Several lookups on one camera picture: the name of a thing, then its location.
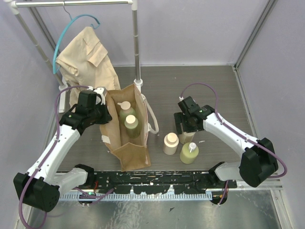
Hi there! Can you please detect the green pump bottle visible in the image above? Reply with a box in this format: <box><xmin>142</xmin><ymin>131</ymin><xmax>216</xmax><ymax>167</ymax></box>
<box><xmin>117</xmin><ymin>101</ymin><xmax>136</xmax><ymax>124</ymax></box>
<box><xmin>180</xmin><ymin>142</ymin><xmax>199</xmax><ymax>164</ymax></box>

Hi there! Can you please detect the green bottle beige cap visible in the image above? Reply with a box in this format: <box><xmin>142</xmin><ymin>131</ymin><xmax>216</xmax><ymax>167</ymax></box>
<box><xmin>124</xmin><ymin>114</ymin><xmax>140</xmax><ymax>138</ymax></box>

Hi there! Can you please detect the brown canvas bag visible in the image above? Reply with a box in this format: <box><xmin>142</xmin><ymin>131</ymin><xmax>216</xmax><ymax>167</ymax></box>
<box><xmin>100</xmin><ymin>84</ymin><xmax>159</xmax><ymax>172</ymax></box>

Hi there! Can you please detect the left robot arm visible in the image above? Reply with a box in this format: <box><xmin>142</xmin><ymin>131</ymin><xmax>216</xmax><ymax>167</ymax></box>
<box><xmin>13</xmin><ymin>86</ymin><xmax>158</xmax><ymax>212</ymax></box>

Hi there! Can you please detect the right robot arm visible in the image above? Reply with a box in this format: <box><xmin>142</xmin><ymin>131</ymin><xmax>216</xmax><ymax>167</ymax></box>
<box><xmin>174</xmin><ymin>96</ymin><xmax>278</xmax><ymax>188</ymax></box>

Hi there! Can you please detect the beige shirt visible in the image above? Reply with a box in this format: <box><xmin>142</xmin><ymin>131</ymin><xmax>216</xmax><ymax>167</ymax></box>
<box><xmin>56</xmin><ymin>26</ymin><xmax>122</xmax><ymax>107</ymax></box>

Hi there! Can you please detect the teal clothes hanger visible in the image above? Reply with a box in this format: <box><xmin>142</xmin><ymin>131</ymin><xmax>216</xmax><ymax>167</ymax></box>
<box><xmin>52</xmin><ymin>14</ymin><xmax>101</xmax><ymax>75</ymax></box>

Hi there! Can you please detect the white clothes rack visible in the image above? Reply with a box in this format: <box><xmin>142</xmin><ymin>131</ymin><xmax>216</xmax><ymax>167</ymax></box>
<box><xmin>0</xmin><ymin>0</ymin><xmax>144</xmax><ymax>114</ymax></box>

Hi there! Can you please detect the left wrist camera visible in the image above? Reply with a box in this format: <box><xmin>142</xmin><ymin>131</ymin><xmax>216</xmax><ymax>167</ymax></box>
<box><xmin>87</xmin><ymin>86</ymin><xmax>107</xmax><ymax>105</ymax></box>

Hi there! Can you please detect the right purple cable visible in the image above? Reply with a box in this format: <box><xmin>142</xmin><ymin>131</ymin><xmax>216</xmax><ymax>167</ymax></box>
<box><xmin>180</xmin><ymin>83</ymin><xmax>288</xmax><ymax>206</ymax></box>

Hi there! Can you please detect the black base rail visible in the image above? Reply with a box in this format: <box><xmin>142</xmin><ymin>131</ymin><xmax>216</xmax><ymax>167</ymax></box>
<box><xmin>79</xmin><ymin>170</ymin><xmax>225</xmax><ymax>195</ymax></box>

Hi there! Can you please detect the white cable tray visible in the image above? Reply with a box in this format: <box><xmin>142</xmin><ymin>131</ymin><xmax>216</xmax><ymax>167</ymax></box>
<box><xmin>57</xmin><ymin>192</ymin><xmax>213</xmax><ymax>201</ymax></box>

